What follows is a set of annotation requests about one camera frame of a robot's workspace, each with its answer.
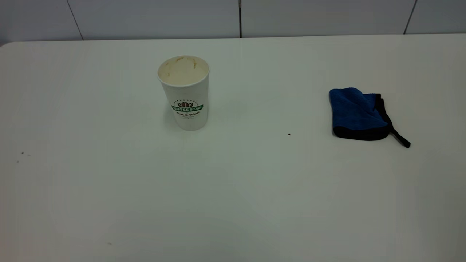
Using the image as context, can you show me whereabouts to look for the blue microfiber cloth black edge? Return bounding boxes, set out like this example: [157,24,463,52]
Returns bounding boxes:
[329,87,411,149]

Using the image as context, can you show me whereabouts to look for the white paper coffee cup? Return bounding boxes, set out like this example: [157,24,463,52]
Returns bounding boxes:
[157,55,211,131]

